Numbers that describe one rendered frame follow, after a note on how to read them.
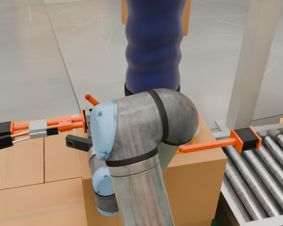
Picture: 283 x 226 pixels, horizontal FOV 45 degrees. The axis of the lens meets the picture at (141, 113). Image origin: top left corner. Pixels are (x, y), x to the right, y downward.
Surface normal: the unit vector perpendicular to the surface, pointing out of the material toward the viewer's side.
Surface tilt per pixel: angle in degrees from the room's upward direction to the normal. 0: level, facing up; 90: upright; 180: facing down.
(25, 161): 0
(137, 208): 64
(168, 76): 78
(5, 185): 0
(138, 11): 102
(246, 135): 0
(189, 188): 90
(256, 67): 90
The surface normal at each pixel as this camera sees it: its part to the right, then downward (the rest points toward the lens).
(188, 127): 0.70, 0.43
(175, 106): 0.51, -0.33
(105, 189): 0.25, 0.49
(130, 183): -0.20, 0.15
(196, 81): 0.01, -0.81
